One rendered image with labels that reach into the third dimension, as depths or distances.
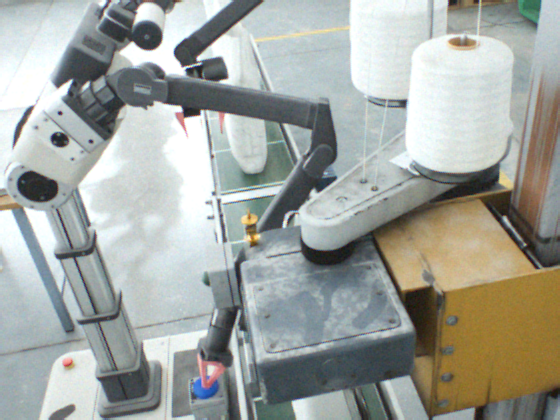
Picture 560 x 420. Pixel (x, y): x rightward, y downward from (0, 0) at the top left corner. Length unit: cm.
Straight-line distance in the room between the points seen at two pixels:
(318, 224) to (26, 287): 259
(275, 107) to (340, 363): 55
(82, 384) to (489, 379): 164
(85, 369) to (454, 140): 190
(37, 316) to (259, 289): 231
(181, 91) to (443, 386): 74
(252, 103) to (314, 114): 12
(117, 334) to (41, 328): 112
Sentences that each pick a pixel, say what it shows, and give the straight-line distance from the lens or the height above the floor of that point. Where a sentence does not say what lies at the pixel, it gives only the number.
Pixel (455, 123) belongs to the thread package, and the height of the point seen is 161.
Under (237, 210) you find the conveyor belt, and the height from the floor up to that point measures 38.
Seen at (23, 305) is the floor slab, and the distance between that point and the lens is 328.
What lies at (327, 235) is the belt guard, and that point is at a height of 140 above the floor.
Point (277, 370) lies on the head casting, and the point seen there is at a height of 131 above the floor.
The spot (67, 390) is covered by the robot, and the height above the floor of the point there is 26.
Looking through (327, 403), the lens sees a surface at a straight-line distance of 161.
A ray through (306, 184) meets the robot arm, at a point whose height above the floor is 131.
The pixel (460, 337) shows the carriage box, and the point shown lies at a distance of 102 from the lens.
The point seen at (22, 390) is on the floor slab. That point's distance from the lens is 287.
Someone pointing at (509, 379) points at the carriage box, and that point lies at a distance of 116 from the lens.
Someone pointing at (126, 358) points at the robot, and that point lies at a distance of 210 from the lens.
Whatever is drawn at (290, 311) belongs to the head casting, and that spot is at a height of 134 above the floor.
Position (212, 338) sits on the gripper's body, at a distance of 140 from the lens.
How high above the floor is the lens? 197
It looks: 36 degrees down
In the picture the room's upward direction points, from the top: 5 degrees counter-clockwise
